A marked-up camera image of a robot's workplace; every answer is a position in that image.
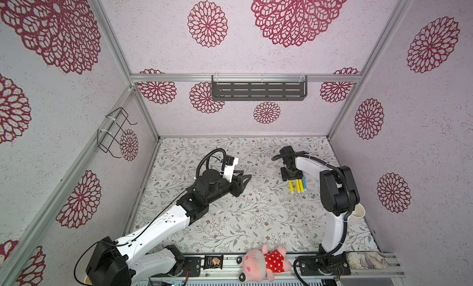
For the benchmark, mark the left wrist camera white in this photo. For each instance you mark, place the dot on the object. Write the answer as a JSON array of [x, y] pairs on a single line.
[[229, 167]]

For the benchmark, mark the pink pig plush toy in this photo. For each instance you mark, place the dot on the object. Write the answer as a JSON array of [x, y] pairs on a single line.
[[256, 265]]

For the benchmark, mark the white cup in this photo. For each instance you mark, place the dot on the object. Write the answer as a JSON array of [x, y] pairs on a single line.
[[357, 215]]

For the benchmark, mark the dark grey wall shelf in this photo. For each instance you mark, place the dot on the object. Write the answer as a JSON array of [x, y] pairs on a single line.
[[258, 91]]

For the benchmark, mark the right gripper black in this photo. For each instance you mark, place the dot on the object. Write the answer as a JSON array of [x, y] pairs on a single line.
[[292, 174]]

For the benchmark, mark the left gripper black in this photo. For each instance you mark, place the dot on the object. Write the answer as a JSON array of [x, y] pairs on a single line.
[[237, 186]]

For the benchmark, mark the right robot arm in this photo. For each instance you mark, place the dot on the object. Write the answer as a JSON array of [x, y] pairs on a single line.
[[338, 193]]

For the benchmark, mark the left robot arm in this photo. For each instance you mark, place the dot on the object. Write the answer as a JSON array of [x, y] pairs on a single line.
[[128, 259]]

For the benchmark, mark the small dark snack packet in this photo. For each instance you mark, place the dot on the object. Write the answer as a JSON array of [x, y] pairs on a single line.
[[213, 262]]

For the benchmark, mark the black wire wall rack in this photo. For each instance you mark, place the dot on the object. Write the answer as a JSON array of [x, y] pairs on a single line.
[[118, 140]]

